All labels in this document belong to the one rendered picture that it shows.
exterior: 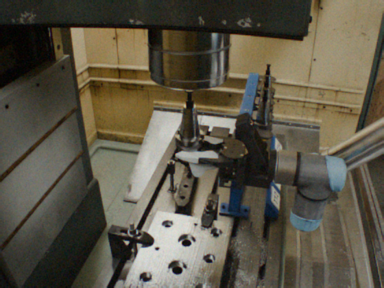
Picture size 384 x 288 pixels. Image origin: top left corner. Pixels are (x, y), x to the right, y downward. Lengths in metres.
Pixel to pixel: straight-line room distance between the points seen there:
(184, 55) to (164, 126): 1.28
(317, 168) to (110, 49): 1.41
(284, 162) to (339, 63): 1.07
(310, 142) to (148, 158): 0.81
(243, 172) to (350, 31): 1.11
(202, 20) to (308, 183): 0.41
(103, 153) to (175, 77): 1.53
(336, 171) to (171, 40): 0.42
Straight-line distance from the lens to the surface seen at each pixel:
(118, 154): 2.08
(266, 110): 1.03
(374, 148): 0.86
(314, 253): 1.33
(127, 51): 1.88
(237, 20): 0.52
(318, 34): 1.69
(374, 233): 1.42
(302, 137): 1.82
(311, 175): 0.75
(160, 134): 1.83
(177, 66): 0.61
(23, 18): 0.67
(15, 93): 0.90
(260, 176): 0.77
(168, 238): 0.99
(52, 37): 1.03
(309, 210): 0.80
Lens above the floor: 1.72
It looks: 32 degrees down
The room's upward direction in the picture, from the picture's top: straight up
